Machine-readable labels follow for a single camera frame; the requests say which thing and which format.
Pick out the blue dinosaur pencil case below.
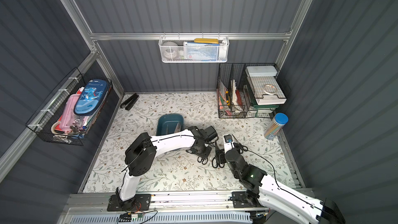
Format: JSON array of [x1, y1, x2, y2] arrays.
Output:
[[74, 79, 110, 116]]

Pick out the black wire side basket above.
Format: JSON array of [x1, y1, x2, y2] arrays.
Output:
[[26, 68, 113, 146]]

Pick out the grid pattern notebook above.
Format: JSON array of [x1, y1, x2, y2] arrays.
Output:
[[247, 76, 287, 105]]

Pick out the pink pencil case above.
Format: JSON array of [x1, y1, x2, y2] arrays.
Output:
[[59, 94, 80, 134]]

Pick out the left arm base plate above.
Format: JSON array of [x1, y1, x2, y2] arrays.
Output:
[[107, 194, 151, 212]]

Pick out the white box on organizer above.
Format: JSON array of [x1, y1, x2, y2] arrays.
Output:
[[246, 66, 277, 77]]

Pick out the pink kitchen scissors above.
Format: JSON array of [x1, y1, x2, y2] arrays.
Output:
[[174, 122, 181, 133]]

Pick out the black stapler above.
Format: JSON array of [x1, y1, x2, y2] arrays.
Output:
[[120, 93, 139, 111]]

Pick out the teal plastic storage box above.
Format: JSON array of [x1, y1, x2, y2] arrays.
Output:
[[156, 114, 184, 136]]

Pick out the aluminium front rail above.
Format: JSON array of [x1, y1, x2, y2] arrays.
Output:
[[58, 190, 265, 224]]

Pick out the white tape roll in basket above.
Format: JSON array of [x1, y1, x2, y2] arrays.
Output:
[[160, 41, 179, 60]]

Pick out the small black scissors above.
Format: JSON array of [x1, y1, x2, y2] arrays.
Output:
[[198, 157, 208, 165]]

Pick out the white wire wall basket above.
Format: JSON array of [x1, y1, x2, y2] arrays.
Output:
[[158, 36, 230, 63]]

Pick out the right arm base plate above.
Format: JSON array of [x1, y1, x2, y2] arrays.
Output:
[[229, 191, 269, 208]]

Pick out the black wire desk organizer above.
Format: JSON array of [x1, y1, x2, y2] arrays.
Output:
[[217, 63, 290, 119]]

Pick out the blue packet in basket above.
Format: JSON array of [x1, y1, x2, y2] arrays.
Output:
[[183, 41, 220, 61]]

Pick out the tape roll on notebook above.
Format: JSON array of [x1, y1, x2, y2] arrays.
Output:
[[263, 84, 277, 95]]

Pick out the large black scissors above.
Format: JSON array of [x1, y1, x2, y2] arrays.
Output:
[[211, 149, 226, 169]]

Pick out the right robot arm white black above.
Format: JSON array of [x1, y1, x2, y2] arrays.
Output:
[[223, 135, 346, 224]]

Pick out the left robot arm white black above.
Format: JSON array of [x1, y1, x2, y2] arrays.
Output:
[[116, 126, 218, 210]]

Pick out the blue lid pencil tube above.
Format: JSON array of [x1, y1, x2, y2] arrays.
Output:
[[264, 113, 289, 140]]

